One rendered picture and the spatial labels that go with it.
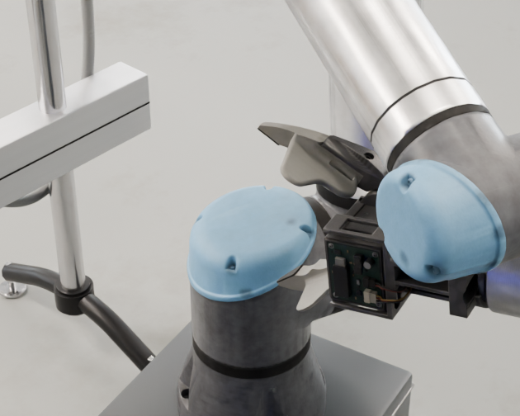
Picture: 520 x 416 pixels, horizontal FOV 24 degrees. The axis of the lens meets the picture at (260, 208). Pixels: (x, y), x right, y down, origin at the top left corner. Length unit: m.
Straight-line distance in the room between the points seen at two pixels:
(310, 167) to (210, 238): 0.20
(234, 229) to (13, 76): 2.42
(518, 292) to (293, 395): 0.37
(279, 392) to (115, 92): 1.18
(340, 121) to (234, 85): 2.26
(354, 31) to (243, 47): 2.77
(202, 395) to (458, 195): 0.52
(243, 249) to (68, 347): 1.47
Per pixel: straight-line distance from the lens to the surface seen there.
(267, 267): 1.06
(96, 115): 2.23
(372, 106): 0.77
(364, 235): 0.87
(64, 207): 2.30
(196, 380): 1.18
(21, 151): 2.14
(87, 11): 2.25
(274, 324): 1.10
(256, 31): 3.64
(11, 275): 2.59
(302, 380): 1.17
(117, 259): 2.72
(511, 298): 0.87
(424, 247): 0.71
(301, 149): 0.92
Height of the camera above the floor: 1.66
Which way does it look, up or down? 36 degrees down
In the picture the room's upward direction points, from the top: straight up
